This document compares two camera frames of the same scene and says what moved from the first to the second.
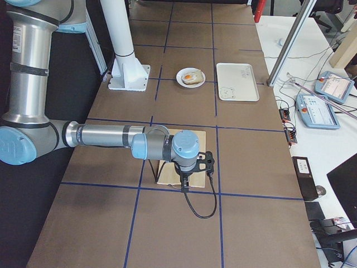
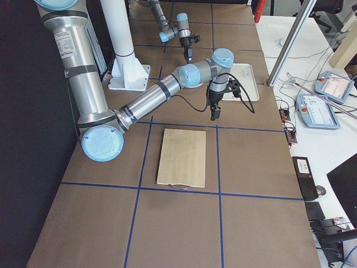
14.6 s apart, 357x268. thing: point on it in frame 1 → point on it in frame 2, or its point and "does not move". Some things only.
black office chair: (329, 6) does not move
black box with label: (305, 179) does not move
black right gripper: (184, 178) → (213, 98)
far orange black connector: (284, 115) does not move
